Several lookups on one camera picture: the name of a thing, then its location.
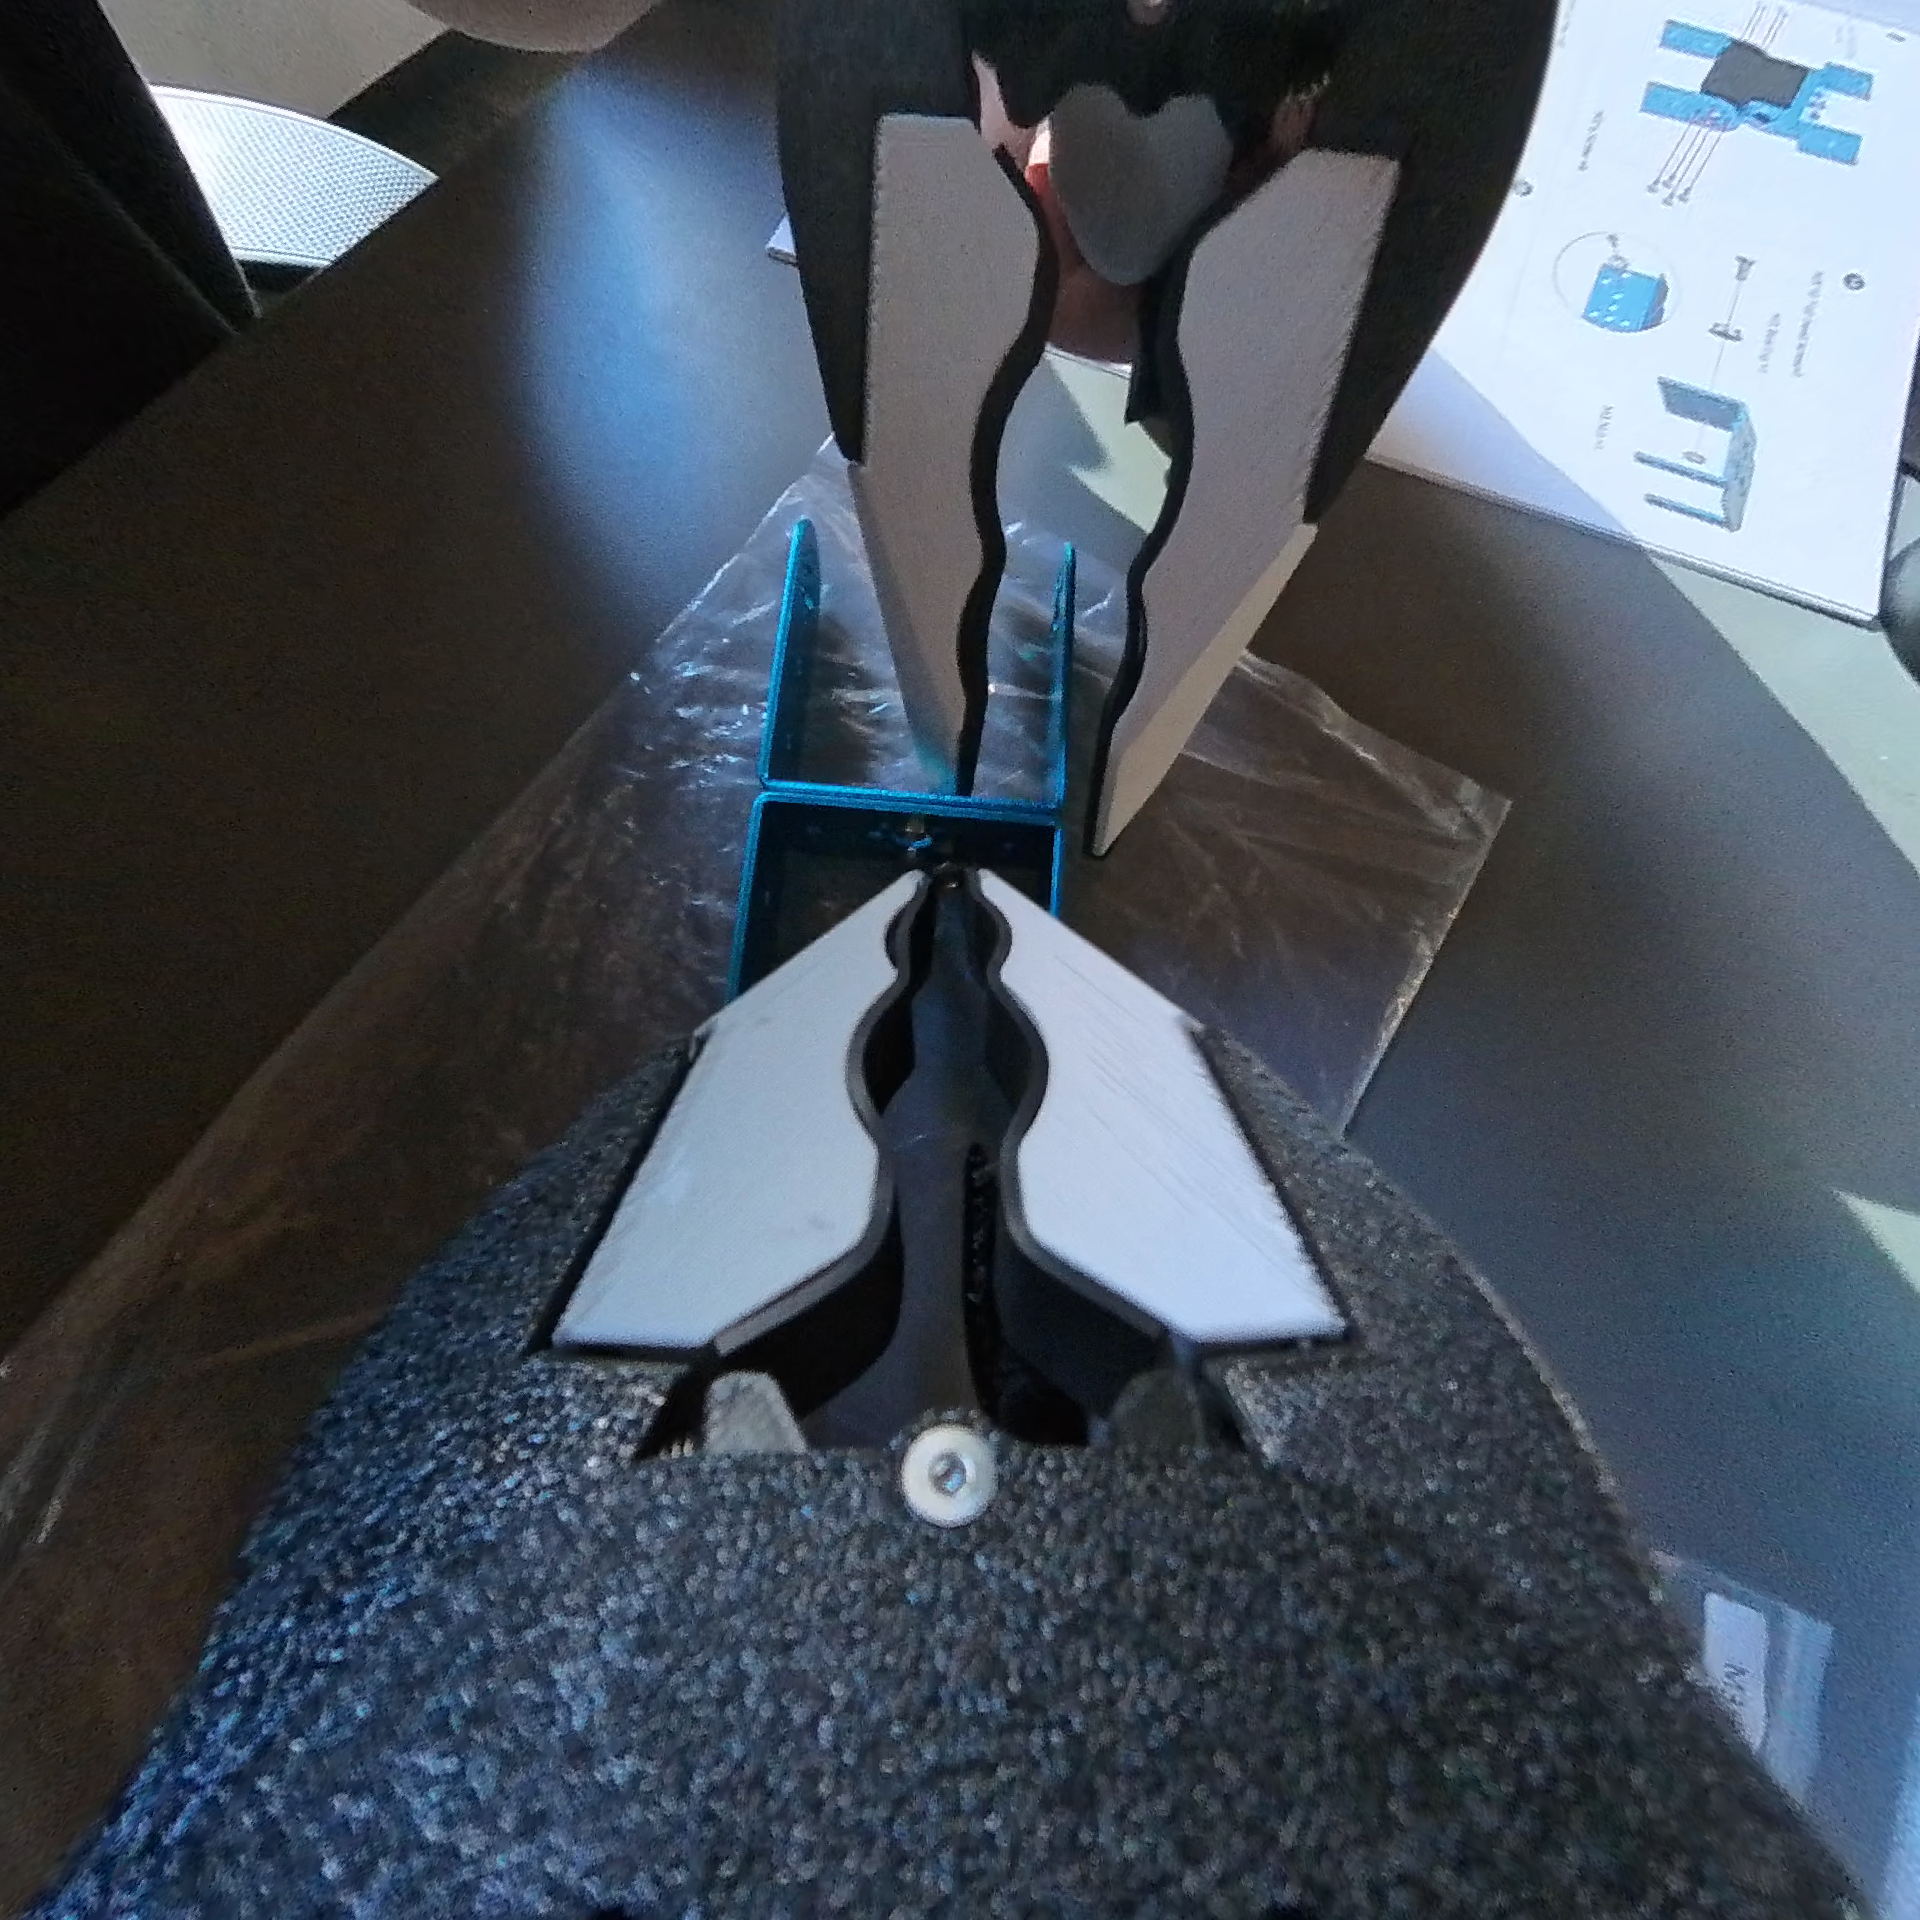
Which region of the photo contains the group of small zip bags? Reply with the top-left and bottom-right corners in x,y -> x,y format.
1688,1567 -> 1855,1808

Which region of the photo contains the white ribbed object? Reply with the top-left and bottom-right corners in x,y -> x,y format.
151,83 -> 442,275

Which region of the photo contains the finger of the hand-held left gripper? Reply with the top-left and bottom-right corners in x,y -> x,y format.
853,115 -> 1048,800
1088,157 -> 1409,860

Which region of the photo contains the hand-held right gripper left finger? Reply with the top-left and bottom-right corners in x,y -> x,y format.
551,872 -> 947,1360

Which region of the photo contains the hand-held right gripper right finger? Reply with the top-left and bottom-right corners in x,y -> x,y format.
968,870 -> 1349,1367

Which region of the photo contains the white instruction booklet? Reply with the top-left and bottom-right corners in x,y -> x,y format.
761,0 -> 1920,626

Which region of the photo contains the blue H-shaped metal bracket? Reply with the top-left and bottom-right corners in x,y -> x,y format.
719,517 -> 1085,1011

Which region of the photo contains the clear plastic bag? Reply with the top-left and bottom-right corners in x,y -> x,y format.
0,434 -> 1513,1576

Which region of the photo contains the person's left hand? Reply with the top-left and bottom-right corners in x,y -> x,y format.
1042,224 -> 1154,366

